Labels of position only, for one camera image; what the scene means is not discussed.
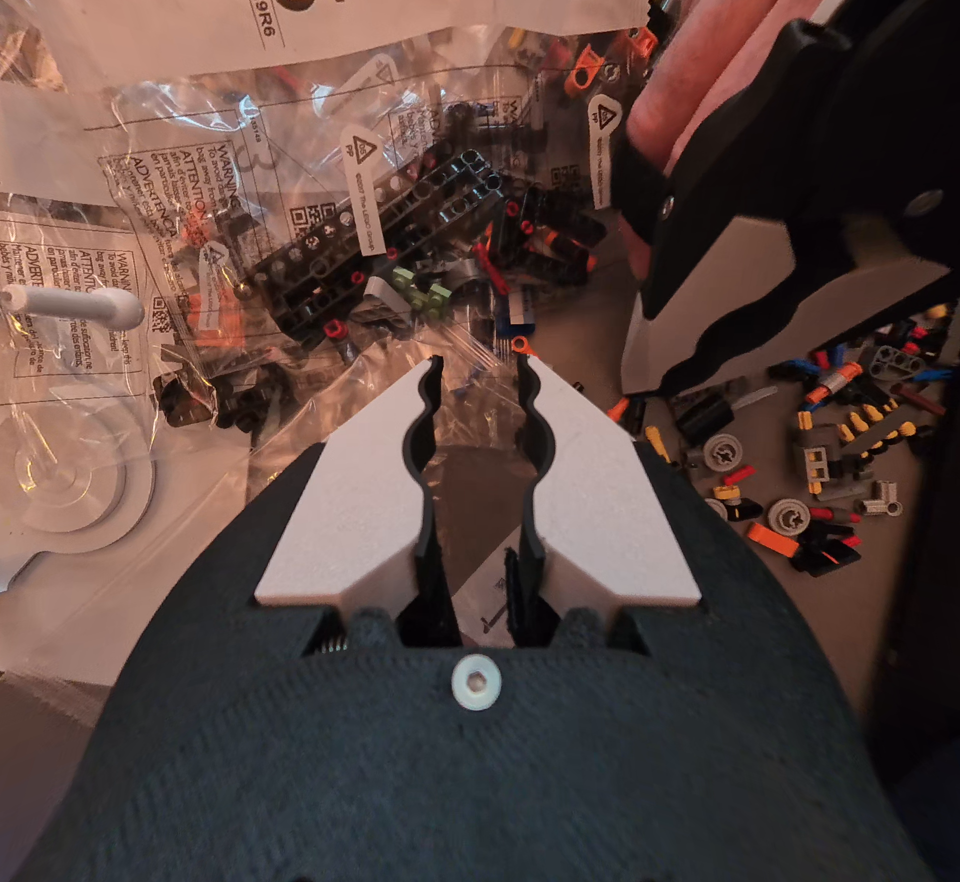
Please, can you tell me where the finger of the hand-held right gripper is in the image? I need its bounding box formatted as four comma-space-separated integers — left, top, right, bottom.
669, 262, 951, 399
621, 217, 850, 394

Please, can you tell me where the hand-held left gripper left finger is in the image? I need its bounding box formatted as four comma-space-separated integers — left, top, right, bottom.
253, 353, 462, 649

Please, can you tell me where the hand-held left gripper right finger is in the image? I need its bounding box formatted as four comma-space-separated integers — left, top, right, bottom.
504, 353, 702, 649

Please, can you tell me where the pile of toy bricks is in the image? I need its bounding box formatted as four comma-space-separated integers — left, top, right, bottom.
607, 297, 960, 579

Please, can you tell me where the person's right hand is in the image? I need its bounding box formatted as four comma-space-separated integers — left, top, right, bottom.
624, 0, 886, 167

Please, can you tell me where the wooden and white book stand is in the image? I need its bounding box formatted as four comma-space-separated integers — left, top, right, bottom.
0, 282, 256, 681

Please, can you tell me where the black holed frame brick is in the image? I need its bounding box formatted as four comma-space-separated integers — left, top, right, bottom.
243, 147, 505, 345

